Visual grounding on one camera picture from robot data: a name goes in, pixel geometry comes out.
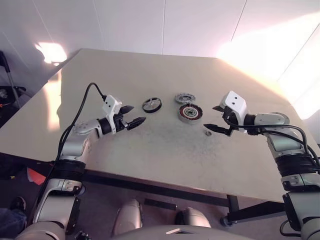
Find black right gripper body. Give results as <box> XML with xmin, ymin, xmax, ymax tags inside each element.
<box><xmin>221</xmin><ymin>106</ymin><xmax>240</xmax><ymax>136</ymax></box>

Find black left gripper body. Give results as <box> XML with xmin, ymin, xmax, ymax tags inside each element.
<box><xmin>114</xmin><ymin>113</ymin><xmax>130</xmax><ymax>133</ymax></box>

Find black ring part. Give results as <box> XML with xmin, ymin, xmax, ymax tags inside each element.
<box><xmin>141</xmin><ymin>96</ymin><xmax>163</xmax><ymax>115</ymax></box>

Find motor stator with copper windings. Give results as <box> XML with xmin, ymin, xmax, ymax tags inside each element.
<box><xmin>178</xmin><ymin>103</ymin><xmax>202</xmax><ymax>123</ymax></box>

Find grey motor cover with circuit board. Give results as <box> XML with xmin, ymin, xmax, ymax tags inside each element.
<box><xmin>174</xmin><ymin>92</ymin><xmax>196</xmax><ymax>105</ymax></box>

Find beige right robot leg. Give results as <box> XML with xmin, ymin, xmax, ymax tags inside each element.
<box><xmin>174</xmin><ymin>206</ymin><xmax>212</xmax><ymax>228</ymax></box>

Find beige robot leg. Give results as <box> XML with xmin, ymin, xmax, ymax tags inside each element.
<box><xmin>174</xmin><ymin>206</ymin><xmax>212</xmax><ymax>228</ymax></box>
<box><xmin>111</xmin><ymin>198</ymin><xmax>144</xmax><ymax>236</ymax></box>

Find beige left robot leg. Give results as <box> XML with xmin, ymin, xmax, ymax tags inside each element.
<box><xmin>111</xmin><ymin>198</ymin><xmax>144</xmax><ymax>236</ymax></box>

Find black table caster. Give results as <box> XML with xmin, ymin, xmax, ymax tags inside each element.
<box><xmin>219</xmin><ymin>216</ymin><xmax>233</xmax><ymax>228</ymax></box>

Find red object on floor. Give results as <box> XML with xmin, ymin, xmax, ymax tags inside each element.
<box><xmin>26</xmin><ymin>167</ymin><xmax>47</xmax><ymax>186</ymax></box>

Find beige robot torso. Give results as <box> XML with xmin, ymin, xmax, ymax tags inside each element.
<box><xmin>109</xmin><ymin>224</ymin><xmax>253</xmax><ymax>240</ymax></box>

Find metal stand with black parts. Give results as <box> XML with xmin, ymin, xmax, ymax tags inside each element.
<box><xmin>0</xmin><ymin>49</ymin><xmax>27</xmax><ymax>111</ymax></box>

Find dark shoe of bystander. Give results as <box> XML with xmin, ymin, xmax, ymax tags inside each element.
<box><xmin>9</xmin><ymin>196</ymin><xmax>27</xmax><ymax>213</ymax></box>

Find blue jeans of bystander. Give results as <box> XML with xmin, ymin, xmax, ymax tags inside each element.
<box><xmin>0</xmin><ymin>207</ymin><xmax>28</xmax><ymax>238</ymax></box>

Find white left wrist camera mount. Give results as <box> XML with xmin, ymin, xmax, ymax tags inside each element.
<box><xmin>101</xmin><ymin>94</ymin><xmax>124</xmax><ymax>135</ymax></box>

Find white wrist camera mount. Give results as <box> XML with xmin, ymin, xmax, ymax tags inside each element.
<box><xmin>101</xmin><ymin>94</ymin><xmax>124</xmax><ymax>135</ymax></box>
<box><xmin>219</xmin><ymin>90</ymin><xmax>248</xmax><ymax>118</ymax></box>

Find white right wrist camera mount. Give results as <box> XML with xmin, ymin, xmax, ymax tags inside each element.
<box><xmin>219</xmin><ymin>90</ymin><xmax>248</xmax><ymax>118</ymax></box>

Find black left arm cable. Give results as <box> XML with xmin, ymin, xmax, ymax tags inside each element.
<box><xmin>26</xmin><ymin>82</ymin><xmax>107</xmax><ymax>226</ymax></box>

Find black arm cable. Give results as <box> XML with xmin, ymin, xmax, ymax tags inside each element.
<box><xmin>223</xmin><ymin>117</ymin><xmax>320</xmax><ymax>173</ymax></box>
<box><xmin>26</xmin><ymin>82</ymin><xmax>107</xmax><ymax>226</ymax></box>

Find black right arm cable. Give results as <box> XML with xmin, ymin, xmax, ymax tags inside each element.
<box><xmin>223</xmin><ymin>117</ymin><xmax>320</xmax><ymax>173</ymax></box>

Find black table frame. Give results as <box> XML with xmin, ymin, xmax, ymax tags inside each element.
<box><xmin>82</xmin><ymin>171</ymin><xmax>287</xmax><ymax>227</ymax></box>

